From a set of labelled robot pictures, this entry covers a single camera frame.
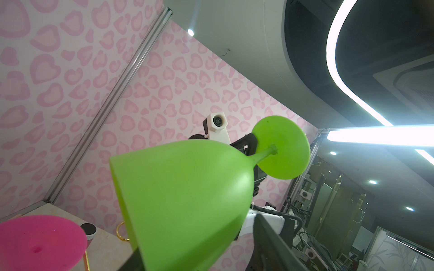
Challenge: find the pink wine glass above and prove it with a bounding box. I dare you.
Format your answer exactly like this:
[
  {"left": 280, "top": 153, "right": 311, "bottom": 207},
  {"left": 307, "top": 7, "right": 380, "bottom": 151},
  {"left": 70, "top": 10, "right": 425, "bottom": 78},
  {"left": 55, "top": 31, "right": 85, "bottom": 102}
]
[{"left": 1, "top": 215, "right": 87, "bottom": 271}]

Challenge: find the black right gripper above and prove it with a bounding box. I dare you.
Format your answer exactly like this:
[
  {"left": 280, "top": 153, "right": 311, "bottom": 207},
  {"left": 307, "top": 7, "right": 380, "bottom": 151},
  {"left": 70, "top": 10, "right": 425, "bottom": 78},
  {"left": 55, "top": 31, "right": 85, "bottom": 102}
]
[{"left": 188, "top": 133, "right": 269, "bottom": 197}]

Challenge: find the green wine glass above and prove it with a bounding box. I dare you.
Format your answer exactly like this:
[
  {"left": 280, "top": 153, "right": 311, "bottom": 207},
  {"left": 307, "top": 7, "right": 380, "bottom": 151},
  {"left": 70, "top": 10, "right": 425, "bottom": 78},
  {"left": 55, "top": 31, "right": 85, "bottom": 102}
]
[{"left": 109, "top": 116, "right": 306, "bottom": 271}]

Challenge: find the pink jar black lid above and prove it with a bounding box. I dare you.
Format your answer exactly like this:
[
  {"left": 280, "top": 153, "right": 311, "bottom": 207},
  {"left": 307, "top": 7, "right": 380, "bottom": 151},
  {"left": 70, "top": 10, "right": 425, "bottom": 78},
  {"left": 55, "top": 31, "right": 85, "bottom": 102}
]
[{"left": 80, "top": 222, "right": 97, "bottom": 248}]

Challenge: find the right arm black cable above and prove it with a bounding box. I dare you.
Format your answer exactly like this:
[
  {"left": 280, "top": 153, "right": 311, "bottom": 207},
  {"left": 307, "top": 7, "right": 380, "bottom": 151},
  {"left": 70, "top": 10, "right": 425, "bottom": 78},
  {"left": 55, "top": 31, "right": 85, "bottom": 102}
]
[{"left": 250, "top": 203, "right": 304, "bottom": 231}]

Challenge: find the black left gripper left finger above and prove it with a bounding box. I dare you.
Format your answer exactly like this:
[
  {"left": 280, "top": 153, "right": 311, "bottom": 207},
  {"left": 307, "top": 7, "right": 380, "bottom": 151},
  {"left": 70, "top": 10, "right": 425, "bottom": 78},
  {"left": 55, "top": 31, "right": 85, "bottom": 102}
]
[{"left": 118, "top": 248, "right": 146, "bottom": 271}]

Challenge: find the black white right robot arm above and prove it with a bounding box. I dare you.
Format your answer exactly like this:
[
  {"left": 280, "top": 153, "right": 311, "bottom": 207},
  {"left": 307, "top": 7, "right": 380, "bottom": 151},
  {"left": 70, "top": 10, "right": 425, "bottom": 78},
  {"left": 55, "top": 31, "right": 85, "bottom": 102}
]
[{"left": 187, "top": 131, "right": 310, "bottom": 248}]

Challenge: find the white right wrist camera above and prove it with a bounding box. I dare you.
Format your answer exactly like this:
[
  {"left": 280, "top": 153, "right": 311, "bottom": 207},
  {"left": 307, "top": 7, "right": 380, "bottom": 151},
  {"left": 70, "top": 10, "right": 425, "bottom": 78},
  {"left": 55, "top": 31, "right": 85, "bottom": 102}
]
[{"left": 202, "top": 112, "right": 231, "bottom": 145}]

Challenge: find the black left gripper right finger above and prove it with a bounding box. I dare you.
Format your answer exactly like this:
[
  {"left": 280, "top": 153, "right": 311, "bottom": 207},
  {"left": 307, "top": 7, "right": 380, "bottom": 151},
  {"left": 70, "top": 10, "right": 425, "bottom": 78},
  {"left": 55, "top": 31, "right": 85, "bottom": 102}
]
[{"left": 252, "top": 215, "right": 306, "bottom": 271}]

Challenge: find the gold wire glass rack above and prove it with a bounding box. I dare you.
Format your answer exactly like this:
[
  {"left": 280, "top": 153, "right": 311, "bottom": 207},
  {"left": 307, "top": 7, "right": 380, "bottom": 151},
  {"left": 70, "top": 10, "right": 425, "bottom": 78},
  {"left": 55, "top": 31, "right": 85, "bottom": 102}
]
[{"left": 83, "top": 222, "right": 132, "bottom": 271}]

